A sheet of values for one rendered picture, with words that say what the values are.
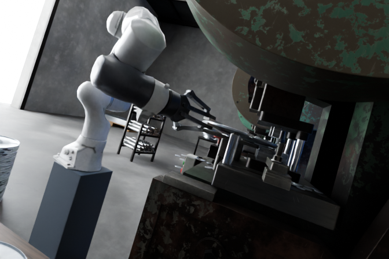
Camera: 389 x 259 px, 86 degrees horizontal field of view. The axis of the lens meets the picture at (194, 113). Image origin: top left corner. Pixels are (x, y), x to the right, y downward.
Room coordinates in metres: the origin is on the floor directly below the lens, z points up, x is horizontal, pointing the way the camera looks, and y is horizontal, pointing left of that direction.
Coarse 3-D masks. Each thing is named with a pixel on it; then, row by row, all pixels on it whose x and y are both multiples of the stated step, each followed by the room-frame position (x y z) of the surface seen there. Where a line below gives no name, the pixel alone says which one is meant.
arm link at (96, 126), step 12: (84, 84) 0.88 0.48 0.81; (84, 96) 0.87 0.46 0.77; (96, 96) 0.89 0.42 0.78; (108, 96) 0.93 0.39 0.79; (84, 108) 0.93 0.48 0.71; (96, 108) 0.90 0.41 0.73; (96, 120) 0.92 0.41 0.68; (84, 132) 0.93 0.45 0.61; (96, 132) 0.93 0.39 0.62; (108, 132) 1.00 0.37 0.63
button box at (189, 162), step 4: (188, 156) 1.03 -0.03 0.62; (192, 156) 1.03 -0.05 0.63; (196, 156) 1.07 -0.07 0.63; (188, 160) 1.02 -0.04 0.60; (192, 160) 1.02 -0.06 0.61; (184, 164) 1.03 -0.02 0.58; (188, 164) 1.02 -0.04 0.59; (192, 164) 1.02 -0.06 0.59; (184, 168) 1.03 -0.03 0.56; (188, 168) 1.02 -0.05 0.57
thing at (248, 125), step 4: (240, 116) 3.75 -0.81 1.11; (240, 120) 3.81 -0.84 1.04; (244, 120) 3.73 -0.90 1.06; (244, 124) 3.72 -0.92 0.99; (248, 124) 3.71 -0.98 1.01; (248, 128) 3.71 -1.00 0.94; (248, 132) 4.14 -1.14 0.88; (252, 132) 4.07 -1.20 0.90; (268, 132) 3.89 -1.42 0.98; (260, 136) 4.20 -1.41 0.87; (268, 136) 3.89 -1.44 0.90; (272, 140) 3.80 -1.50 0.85
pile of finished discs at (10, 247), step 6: (0, 246) 0.53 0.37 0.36; (6, 246) 0.54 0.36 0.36; (12, 246) 0.54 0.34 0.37; (0, 252) 0.52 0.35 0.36; (6, 252) 0.52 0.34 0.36; (12, 252) 0.53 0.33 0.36; (18, 252) 0.53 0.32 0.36; (0, 258) 0.50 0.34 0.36; (6, 258) 0.51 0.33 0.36; (12, 258) 0.51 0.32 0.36; (18, 258) 0.52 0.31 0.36; (24, 258) 0.52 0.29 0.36
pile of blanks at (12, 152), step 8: (0, 152) 1.17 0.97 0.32; (8, 152) 1.20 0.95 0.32; (16, 152) 1.27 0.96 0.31; (0, 160) 1.17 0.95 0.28; (8, 160) 1.22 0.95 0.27; (0, 168) 1.19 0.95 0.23; (8, 168) 1.24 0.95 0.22; (0, 176) 1.20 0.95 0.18; (8, 176) 1.27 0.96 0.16; (0, 184) 1.23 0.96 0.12; (0, 192) 1.25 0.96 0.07; (0, 200) 1.27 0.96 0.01
